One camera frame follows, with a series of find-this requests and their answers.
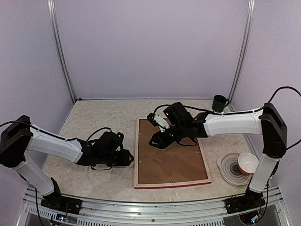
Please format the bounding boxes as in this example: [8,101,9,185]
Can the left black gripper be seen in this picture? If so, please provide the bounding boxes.
[98,149,134,167]

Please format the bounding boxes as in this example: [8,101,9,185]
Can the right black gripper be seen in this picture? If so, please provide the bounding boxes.
[149,122,187,149]

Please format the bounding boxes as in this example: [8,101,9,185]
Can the brown backing board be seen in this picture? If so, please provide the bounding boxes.
[137,119,209,185]

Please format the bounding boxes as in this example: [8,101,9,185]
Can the red wooden picture frame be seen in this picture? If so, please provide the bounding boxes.
[134,117,213,190]

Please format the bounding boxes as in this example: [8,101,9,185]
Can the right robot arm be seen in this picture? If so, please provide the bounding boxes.
[147,100,300,213]

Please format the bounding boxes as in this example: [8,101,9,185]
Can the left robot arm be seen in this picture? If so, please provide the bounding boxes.
[0,115,134,210]

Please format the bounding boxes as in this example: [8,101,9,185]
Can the dark green mug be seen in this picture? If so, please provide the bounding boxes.
[212,95,230,113]

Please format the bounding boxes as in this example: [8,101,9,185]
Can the clear glass plate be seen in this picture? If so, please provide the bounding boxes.
[216,153,251,187]

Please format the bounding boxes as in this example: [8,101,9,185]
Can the white orange bowl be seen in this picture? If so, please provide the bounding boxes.
[238,153,259,175]

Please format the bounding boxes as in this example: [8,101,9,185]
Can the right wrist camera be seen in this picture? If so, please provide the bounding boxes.
[147,113,171,135]

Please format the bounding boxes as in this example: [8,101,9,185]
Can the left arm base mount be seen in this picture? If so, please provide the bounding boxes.
[41,196,82,215]

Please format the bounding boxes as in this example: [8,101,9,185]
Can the front aluminium rail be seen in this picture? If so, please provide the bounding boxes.
[23,187,283,226]

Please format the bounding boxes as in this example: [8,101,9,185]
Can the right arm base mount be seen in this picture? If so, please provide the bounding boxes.
[225,196,266,214]

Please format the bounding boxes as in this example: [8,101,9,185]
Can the right aluminium post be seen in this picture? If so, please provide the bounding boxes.
[229,0,255,102]

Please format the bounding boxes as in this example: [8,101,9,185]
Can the aluminium post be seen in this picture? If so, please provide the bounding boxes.
[229,0,255,102]
[47,0,77,105]

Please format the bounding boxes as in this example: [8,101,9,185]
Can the left aluminium post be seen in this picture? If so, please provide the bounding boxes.
[47,0,77,105]

